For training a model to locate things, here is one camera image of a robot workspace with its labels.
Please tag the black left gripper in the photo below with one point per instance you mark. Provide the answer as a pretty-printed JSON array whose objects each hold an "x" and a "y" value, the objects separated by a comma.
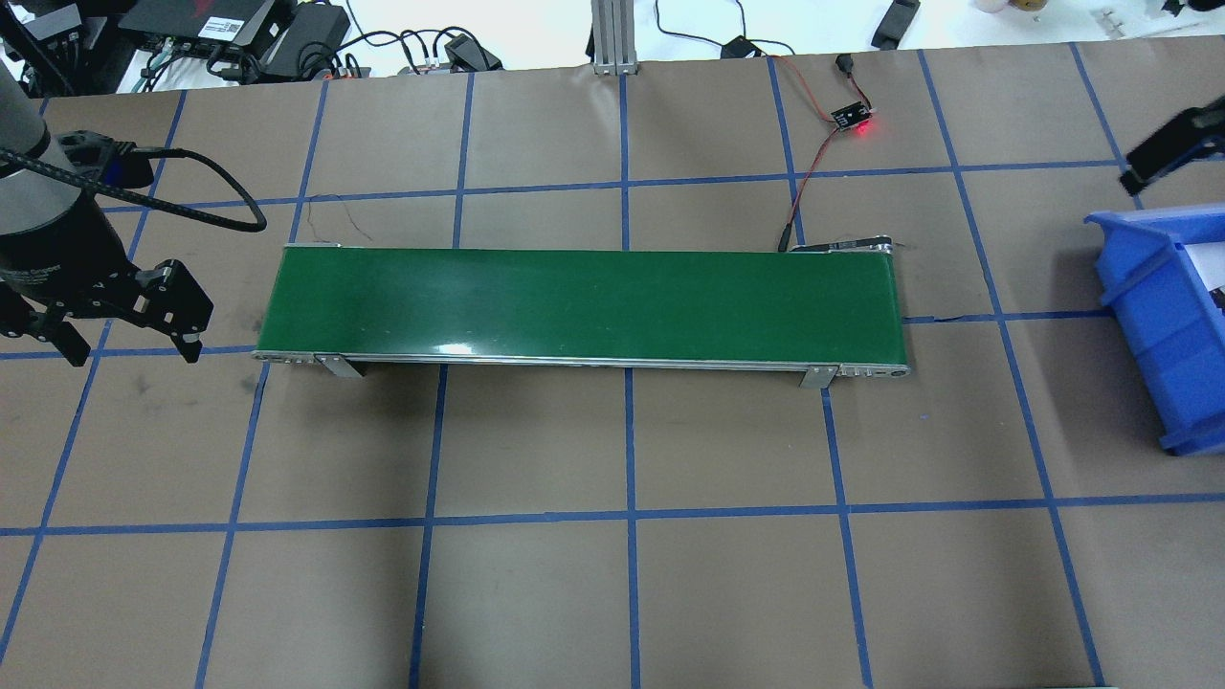
[{"x": 59, "y": 251}]

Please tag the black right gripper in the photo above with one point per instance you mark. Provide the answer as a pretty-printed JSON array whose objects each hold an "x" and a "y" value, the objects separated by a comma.
[{"x": 1169, "y": 151}]

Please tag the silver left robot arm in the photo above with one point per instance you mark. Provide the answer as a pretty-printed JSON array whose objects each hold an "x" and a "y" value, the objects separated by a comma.
[{"x": 62, "y": 260}]

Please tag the blue plastic bin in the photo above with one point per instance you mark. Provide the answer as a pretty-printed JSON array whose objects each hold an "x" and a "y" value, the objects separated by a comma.
[{"x": 1170, "y": 320}]

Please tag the black laptop power brick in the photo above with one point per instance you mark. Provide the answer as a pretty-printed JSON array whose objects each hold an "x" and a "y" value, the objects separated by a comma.
[{"x": 314, "y": 33}]

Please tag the green conveyor belt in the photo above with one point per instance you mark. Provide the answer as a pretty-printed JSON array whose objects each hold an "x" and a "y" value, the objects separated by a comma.
[{"x": 823, "y": 314}]

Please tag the aluminium frame post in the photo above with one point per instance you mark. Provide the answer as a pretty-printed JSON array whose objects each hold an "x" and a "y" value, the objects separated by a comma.
[{"x": 612, "y": 38}]

